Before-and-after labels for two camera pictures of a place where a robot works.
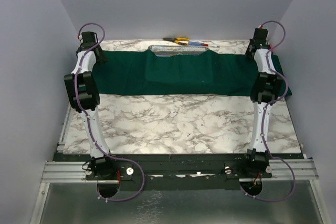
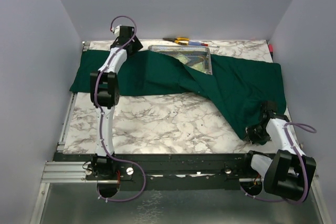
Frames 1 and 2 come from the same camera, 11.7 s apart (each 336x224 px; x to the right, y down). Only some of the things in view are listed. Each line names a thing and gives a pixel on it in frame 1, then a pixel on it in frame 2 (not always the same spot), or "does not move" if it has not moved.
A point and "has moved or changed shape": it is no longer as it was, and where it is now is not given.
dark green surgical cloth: x=224 y=72 has moved or changed shape
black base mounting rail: x=195 y=172 does not move
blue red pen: x=197 y=43 does not move
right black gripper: x=247 y=53 → x=251 y=137
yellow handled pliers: x=181 y=41 does not move
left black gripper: x=101 y=58 → x=135 y=45
